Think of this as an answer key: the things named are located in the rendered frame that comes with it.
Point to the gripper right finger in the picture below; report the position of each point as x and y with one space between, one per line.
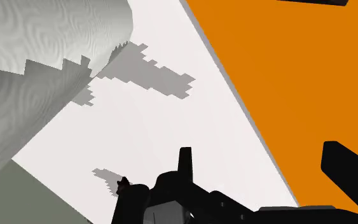
346 169

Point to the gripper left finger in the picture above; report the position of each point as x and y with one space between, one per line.
169 189

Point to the grey patterned robot stand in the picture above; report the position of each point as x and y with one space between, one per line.
26 77

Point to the black flat bar-shaped object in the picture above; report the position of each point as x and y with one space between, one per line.
315 2

